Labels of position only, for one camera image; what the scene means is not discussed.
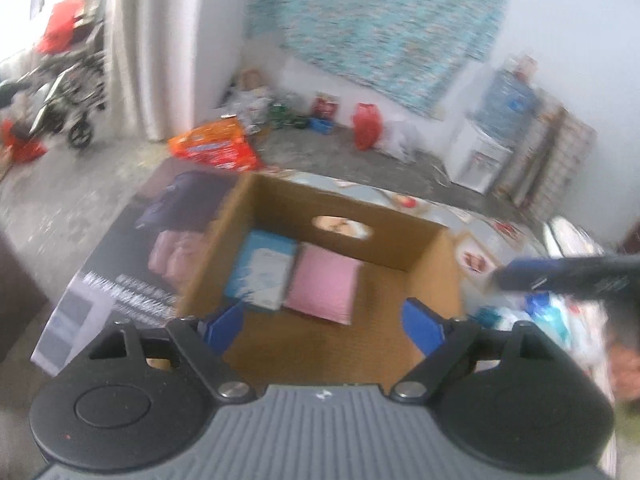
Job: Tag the small white plastic bag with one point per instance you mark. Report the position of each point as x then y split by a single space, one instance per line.
400 140

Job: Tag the blue water jug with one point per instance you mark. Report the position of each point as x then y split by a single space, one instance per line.
505 100

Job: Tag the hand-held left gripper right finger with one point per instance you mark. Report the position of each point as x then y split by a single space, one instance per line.
420 325

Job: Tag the turquoise floral wall cloth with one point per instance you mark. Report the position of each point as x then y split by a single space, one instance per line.
380 25

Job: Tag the red tin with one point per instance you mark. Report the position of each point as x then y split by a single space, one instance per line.
326 107

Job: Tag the red fabric bag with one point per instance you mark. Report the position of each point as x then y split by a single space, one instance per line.
60 30

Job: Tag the pink bubble pack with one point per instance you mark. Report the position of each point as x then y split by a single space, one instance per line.
322 285

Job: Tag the blue white box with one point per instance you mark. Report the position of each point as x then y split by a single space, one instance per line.
260 270

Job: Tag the red packet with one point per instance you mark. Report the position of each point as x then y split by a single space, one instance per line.
25 147

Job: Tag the wheelchair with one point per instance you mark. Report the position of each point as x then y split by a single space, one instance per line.
75 90

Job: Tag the white bundle with tan top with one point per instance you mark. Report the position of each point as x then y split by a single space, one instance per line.
250 95

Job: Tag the red plastic bag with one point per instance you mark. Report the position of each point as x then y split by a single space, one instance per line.
366 125

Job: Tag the orange printed pack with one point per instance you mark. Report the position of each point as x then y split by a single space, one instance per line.
215 145

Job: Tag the small blue container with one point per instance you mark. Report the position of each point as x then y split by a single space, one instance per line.
320 125

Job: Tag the brown cardboard box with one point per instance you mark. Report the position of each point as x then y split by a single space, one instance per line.
390 240

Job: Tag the dark printed flat box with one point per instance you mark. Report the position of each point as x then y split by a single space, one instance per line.
115 260

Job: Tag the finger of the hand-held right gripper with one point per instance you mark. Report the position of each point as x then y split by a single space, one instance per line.
530 272

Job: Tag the white water dispenser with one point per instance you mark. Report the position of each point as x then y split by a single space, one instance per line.
475 160

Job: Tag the white curtain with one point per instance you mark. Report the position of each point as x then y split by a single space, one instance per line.
155 45

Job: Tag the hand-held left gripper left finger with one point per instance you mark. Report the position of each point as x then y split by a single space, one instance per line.
225 325

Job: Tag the green cans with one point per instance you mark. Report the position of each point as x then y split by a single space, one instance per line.
285 115

